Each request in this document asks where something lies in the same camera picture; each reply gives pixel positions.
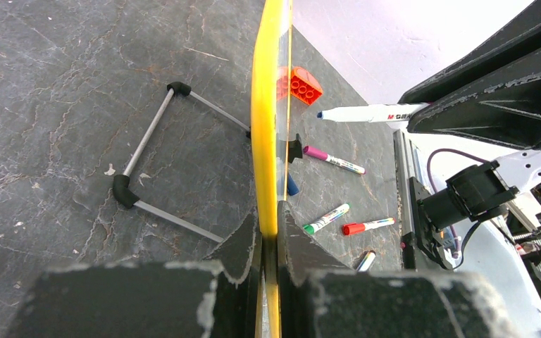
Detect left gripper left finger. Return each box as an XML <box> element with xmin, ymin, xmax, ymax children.
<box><xmin>205</xmin><ymin>208</ymin><xmax>261</xmax><ymax>337</ymax></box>

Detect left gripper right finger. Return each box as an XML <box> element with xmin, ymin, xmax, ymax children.
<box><xmin>278</xmin><ymin>201</ymin><xmax>351</xmax><ymax>337</ymax></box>

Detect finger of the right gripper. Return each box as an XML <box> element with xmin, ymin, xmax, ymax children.
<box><xmin>407</xmin><ymin>48</ymin><xmax>541</xmax><ymax>149</ymax></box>
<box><xmin>399</xmin><ymin>0</ymin><xmax>541</xmax><ymax>104</ymax></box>

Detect blue marker cap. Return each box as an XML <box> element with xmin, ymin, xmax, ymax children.
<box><xmin>287</xmin><ymin>174</ymin><xmax>299</xmax><ymax>196</ymax></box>

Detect blue capped marker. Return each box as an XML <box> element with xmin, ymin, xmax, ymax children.
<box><xmin>316</xmin><ymin>103</ymin><xmax>430</xmax><ymax>123</ymax></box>

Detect white whiteboard wooden frame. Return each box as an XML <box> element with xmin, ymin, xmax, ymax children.
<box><xmin>112</xmin><ymin>0</ymin><xmax>304</xmax><ymax>338</ymax></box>

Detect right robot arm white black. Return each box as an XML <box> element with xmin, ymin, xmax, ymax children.
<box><xmin>401</xmin><ymin>1</ymin><xmax>541</xmax><ymax>229</ymax></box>

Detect black capped marker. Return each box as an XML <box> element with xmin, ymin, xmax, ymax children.
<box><xmin>356</xmin><ymin>250</ymin><xmax>377</xmax><ymax>272</ymax></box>

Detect green capped marker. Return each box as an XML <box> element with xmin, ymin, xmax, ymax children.
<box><xmin>303</xmin><ymin>203</ymin><xmax>350</xmax><ymax>234</ymax></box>

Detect red capped marker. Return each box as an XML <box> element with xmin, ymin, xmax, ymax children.
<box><xmin>342</xmin><ymin>218</ymin><xmax>396</xmax><ymax>236</ymax></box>

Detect purple capped marker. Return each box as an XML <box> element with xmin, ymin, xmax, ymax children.
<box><xmin>303</xmin><ymin>146</ymin><xmax>366</xmax><ymax>175</ymax></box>

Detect orange half-round brick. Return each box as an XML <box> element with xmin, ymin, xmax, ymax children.
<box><xmin>276</xmin><ymin>66</ymin><xmax>323</xmax><ymax>106</ymax></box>

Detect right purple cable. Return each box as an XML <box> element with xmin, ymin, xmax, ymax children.
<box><xmin>426</xmin><ymin>148</ymin><xmax>491</xmax><ymax>260</ymax></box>

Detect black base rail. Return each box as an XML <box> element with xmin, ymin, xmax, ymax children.
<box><xmin>392</xmin><ymin>130</ymin><xmax>463</xmax><ymax>272</ymax></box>

